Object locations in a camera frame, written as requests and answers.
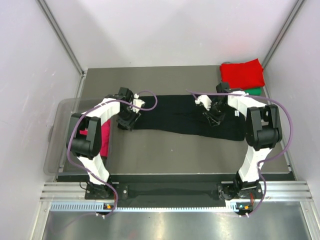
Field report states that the red t shirt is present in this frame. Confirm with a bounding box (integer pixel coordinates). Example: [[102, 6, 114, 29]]
[[219, 58, 265, 90]]

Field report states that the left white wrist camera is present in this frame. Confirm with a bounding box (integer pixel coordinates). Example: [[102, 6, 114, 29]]
[[132, 93, 145, 113]]

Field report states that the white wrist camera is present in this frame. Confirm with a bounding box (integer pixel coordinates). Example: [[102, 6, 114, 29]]
[[132, 93, 145, 113], [194, 95, 212, 111]]

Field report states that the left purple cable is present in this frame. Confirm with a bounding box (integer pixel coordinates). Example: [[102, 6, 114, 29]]
[[66, 90, 158, 217]]

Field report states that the purple cable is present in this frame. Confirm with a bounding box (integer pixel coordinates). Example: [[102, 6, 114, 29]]
[[186, 88, 294, 218], [66, 90, 158, 217]]

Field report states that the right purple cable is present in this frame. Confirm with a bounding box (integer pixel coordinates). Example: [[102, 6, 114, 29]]
[[186, 88, 294, 218]]

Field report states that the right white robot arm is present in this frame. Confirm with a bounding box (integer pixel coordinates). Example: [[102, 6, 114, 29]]
[[195, 82, 282, 200]]

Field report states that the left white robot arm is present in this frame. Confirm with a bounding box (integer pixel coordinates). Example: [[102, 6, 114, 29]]
[[66, 87, 145, 199]]

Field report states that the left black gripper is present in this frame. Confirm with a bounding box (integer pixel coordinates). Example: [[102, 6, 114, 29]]
[[116, 105, 141, 132]]

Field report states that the magenta t shirt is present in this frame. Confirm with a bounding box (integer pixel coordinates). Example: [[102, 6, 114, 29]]
[[79, 119, 112, 159]]

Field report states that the black t shirt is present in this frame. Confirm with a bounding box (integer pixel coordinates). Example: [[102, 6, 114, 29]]
[[133, 95, 246, 142]]

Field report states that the slotted grey cable duct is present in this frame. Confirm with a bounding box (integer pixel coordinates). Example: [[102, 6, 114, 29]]
[[49, 198, 253, 213]]

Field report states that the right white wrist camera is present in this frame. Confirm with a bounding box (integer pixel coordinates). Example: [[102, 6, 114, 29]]
[[194, 95, 212, 111]]

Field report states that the folded green t shirt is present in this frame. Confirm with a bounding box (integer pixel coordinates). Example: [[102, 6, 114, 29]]
[[245, 87, 262, 96]]

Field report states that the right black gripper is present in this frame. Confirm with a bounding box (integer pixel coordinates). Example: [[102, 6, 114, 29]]
[[203, 102, 232, 127]]

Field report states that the clear plastic bin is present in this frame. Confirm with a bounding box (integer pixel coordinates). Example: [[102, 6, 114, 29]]
[[43, 97, 102, 177]]

